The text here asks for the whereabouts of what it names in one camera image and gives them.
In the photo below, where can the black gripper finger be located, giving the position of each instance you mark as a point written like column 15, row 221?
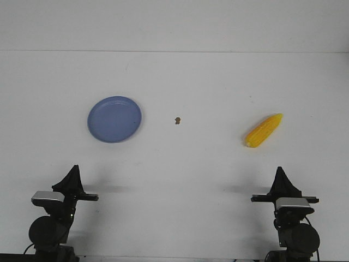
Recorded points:
column 70, row 183
column 79, row 182
column 287, row 188
column 274, row 190

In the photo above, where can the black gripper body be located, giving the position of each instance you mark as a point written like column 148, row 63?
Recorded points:
column 285, row 217
column 65, row 211

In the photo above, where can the yellow corn cob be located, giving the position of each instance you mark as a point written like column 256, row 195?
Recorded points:
column 263, row 131

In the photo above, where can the blue round plate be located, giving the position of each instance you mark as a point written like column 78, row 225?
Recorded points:
column 114, row 119

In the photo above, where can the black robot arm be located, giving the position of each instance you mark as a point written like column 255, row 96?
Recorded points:
column 49, row 233
column 298, row 238

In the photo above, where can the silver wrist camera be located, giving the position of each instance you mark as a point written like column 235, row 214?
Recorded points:
column 44, row 198
column 286, row 202

